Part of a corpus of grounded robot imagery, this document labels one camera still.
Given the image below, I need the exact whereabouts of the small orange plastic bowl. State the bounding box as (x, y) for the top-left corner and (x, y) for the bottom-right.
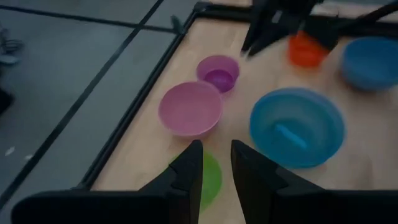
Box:
(287, 30), (330, 68)

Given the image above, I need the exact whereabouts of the small green plastic bowl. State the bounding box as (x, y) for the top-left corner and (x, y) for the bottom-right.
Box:
(169, 151), (223, 214)

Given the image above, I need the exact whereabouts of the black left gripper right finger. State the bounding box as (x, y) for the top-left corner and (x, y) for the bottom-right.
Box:
(231, 139), (323, 224)

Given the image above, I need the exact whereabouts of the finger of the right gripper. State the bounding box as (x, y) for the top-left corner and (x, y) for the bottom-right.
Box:
(248, 24), (292, 58)
(240, 12), (265, 54)

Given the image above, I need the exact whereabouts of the large pink plastic bowl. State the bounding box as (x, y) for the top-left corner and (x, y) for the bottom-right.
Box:
(158, 81), (224, 139)

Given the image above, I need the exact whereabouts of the small purple plastic bowl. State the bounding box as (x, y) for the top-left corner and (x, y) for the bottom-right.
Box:
(196, 55), (240, 94)

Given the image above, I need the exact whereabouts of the black box on floor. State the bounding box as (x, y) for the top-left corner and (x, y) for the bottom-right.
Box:
(0, 88), (16, 115)

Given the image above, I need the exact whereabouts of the black table edge frame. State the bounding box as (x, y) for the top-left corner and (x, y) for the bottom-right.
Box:
(70, 1), (398, 191)

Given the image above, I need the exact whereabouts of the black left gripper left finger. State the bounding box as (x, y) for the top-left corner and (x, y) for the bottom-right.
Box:
(139, 139), (204, 224)

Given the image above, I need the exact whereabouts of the black cable on floor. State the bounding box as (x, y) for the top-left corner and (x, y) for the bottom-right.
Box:
(0, 27), (25, 66)

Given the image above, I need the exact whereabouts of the large blue plastic bowl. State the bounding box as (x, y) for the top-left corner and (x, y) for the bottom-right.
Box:
(340, 36), (398, 92)
(249, 87), (346, 170)

